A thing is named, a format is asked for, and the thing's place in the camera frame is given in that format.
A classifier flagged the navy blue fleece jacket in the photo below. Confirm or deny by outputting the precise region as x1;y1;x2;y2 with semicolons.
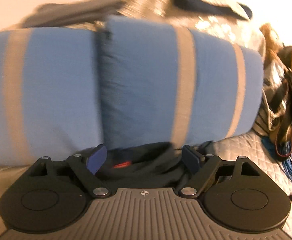
95;141;193;192

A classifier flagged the left blue striped pillow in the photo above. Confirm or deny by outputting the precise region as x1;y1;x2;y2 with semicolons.
0;28;103;166

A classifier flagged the blue striped pillow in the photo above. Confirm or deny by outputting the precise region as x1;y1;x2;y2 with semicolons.
99;16;263;149
0;28;103;166

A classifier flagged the black bag pile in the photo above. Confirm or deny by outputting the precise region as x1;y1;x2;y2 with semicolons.
253;46;292;161

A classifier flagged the right blue striped pillow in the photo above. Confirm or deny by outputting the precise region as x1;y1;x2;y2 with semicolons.
99;16;263;149

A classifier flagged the brown teddy bear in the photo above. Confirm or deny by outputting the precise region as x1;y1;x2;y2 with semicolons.
260;23;284;67

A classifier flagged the folded grey cloth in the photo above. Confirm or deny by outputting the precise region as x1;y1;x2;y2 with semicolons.
20;0;124;28

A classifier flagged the folded navy garment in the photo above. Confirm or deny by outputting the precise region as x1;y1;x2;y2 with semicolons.
173;0;253;21

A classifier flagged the silver floral bedspread roll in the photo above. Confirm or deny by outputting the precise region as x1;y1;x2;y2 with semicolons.
116;0;266;57

